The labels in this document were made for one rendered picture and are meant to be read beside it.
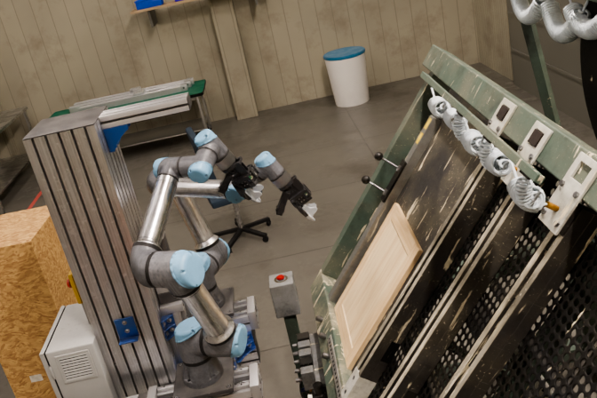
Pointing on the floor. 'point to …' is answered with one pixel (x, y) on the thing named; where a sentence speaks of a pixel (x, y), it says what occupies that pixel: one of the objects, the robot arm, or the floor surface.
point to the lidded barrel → (347, 75)
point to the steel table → (10, 168)
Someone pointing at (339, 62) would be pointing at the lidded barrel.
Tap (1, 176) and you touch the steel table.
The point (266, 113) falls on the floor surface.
